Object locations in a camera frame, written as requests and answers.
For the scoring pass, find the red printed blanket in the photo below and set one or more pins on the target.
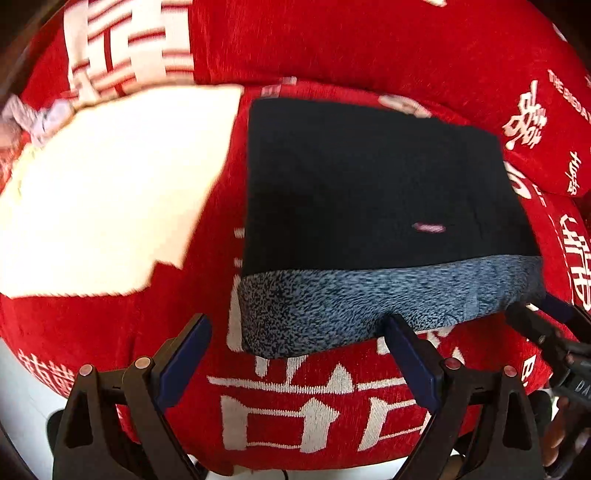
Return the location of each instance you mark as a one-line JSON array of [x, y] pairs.
[[210, 258]]

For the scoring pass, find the black pants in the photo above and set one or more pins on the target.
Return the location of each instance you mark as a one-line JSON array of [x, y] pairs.
[[369, 184]]

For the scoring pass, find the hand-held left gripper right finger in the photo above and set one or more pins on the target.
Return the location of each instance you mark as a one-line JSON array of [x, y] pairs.
[[411, 361]]

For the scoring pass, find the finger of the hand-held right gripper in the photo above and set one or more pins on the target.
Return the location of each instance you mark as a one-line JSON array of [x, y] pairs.
[[535, 325], [561, 302]]

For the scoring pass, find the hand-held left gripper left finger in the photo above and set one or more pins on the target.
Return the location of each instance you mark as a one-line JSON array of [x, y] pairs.
[[184, 356]]

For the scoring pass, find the person's right hand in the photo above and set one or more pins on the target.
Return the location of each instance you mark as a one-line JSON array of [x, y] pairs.
[[556, 434]]

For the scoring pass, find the pale blue cloth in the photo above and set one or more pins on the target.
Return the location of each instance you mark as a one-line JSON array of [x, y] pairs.
[[53, 121]]

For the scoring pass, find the cream blanket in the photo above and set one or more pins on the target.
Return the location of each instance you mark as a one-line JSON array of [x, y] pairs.
[[101, 194]]

